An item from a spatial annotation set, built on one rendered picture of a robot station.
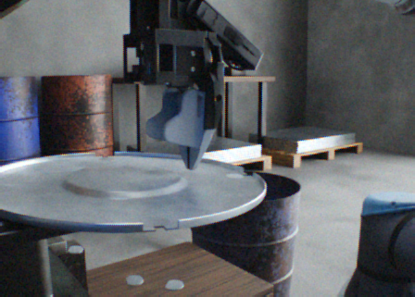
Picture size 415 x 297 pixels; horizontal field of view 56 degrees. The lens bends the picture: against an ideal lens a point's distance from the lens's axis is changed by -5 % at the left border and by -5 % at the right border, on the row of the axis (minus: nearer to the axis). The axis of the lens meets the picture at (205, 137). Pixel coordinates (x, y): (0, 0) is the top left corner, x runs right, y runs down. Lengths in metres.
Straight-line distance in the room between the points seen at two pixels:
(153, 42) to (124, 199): 0.15
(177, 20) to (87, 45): 3.51
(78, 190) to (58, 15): 3.53
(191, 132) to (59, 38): 3.46
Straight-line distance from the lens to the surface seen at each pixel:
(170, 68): 0.41
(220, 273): 1.16
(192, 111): 0.43
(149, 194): 0.37
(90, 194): 0.38
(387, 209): 0.74
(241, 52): 0.47
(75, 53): 3.89
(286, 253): 1.51
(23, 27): 3.78
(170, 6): 0.43
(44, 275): 0.37
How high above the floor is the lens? 0.89
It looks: 9 degrees down
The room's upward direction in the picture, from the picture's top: straight up
